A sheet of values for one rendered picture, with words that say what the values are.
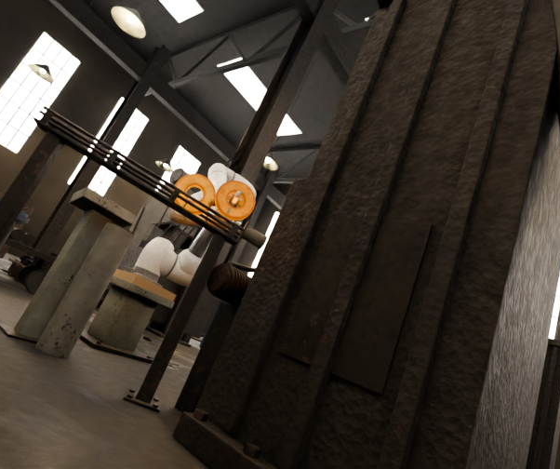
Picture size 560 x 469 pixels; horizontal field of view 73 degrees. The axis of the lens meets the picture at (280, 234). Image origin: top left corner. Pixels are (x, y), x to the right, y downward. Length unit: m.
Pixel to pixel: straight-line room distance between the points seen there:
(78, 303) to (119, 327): 0.67
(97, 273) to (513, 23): 1.58
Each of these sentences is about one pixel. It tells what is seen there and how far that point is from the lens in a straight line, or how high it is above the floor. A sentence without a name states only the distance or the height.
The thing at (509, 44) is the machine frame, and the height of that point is 1.29.
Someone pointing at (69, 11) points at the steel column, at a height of 5.01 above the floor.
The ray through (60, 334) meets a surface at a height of 0.08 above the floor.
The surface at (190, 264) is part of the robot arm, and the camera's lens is 2.33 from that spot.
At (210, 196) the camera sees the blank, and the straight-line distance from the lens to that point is 1.45.
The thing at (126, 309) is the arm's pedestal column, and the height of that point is 0.22.
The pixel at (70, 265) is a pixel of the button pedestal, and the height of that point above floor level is 0.31.
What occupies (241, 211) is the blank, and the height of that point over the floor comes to 0.73.
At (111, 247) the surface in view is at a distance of 1.60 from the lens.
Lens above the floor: 0.30
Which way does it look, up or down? 17 degrees up
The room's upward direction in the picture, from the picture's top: 23 degrees clockwise
